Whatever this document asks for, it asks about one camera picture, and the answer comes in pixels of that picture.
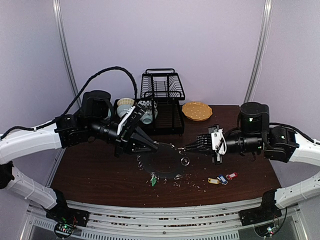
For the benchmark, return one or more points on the black wire dish rack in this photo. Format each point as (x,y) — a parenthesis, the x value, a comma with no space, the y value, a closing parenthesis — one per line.
(163,85)

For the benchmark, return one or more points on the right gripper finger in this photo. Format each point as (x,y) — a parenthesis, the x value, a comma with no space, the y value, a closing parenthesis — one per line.
(193,145)
(198,150)

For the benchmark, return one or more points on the green key tag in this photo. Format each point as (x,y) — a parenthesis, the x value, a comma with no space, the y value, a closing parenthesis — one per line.
(153,181)

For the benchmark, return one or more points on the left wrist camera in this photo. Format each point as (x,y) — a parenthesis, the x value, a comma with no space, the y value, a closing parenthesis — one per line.
(131,117)

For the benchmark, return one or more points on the dotted white bowl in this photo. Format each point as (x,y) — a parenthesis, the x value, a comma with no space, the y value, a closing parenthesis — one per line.
(148,103)

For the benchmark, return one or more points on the left aluminium frame post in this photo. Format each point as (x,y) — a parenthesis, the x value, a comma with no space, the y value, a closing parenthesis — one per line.
(64,46)

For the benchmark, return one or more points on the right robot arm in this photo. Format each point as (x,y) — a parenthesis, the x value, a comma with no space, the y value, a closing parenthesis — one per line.
(255,134)

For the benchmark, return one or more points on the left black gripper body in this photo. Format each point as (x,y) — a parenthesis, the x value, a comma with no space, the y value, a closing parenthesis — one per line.
(121,143)

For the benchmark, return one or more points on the cream patterned bowl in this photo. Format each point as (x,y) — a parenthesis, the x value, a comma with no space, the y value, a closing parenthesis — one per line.
(125,101)

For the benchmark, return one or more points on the red key tag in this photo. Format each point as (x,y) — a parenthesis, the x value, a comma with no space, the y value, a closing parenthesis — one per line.
(231,176)

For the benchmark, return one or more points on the light blue floral bowl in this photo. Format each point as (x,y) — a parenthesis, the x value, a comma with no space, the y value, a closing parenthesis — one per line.
(148,116)

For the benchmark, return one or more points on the right aluminium frame post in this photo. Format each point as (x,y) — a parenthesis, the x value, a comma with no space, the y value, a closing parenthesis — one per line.
(260,50)

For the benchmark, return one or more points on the yellow dotted plate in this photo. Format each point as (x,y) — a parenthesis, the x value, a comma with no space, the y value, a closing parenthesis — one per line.
(197,111)

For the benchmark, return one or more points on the grey perforated keyring disc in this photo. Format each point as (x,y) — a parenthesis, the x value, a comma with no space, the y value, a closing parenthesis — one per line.
(168,162)

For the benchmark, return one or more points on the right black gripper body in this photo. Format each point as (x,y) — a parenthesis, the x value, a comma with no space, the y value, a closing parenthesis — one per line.
(215,128)

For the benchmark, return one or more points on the aluminium frame post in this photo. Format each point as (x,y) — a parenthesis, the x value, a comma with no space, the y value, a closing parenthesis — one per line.
(260,50)
(64,46)

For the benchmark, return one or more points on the blue key tag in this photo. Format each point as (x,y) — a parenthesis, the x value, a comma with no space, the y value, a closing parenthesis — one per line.
(222,179)

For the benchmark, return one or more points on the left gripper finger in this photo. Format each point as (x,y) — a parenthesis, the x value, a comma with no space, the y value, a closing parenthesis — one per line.
(144,140)
(144,149)

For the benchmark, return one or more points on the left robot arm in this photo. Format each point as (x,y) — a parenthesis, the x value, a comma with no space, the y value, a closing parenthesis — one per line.
(94,119)

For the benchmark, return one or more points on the light blue ribbed bowl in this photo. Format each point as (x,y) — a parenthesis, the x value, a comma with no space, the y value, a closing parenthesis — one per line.
(123,109)

